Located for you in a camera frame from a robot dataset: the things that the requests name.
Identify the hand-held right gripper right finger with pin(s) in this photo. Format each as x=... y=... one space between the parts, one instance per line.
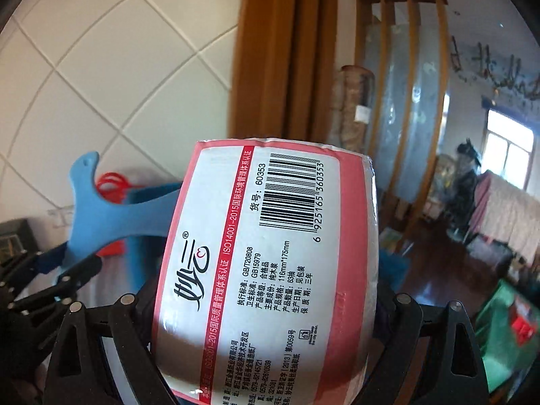
x=405 y=320

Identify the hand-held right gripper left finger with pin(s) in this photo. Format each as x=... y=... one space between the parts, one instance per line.
x=120 y=320

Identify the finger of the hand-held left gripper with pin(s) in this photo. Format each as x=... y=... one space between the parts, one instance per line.
x=46 y=261
x=80 y=276

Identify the light blue curved plastic piece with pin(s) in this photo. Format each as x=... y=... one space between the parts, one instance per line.
x=97 y=219

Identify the blue plastic crate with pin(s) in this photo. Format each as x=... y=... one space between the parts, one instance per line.
x=145 y=261

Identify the pink red tissue pack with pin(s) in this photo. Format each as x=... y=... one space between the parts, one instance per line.
x=274 y=261

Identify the dark green box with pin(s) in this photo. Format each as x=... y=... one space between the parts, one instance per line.
x=14 y=236

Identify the red plastic carry case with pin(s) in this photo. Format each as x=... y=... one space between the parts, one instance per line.
x=110 y=249

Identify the green bag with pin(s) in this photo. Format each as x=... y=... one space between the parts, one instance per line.
x=502 y=325

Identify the pink cloth on drying rack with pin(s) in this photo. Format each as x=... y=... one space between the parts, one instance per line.
x=506 y=211

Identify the black hanging garment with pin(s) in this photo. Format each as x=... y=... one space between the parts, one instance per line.
x=466 y=177

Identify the window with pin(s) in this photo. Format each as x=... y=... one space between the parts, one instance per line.
x=506 y=147

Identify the rolled mat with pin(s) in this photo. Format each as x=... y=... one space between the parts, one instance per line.
x=354 y=109

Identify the white wall socket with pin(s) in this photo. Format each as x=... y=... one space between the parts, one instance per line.
x=61 y=216

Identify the wall decoration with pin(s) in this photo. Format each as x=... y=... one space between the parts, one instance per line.
x=498 y=69

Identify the wooden door frame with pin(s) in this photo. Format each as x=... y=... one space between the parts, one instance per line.
x=287 y=50

